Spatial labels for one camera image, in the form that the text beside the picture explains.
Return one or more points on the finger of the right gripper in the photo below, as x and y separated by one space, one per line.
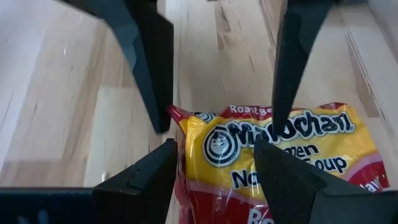
292 62
149 62

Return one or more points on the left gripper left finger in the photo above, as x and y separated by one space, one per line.
124 199

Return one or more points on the dark red noodle packet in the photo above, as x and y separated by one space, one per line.
224 168

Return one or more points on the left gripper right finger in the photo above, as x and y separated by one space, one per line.
311 199

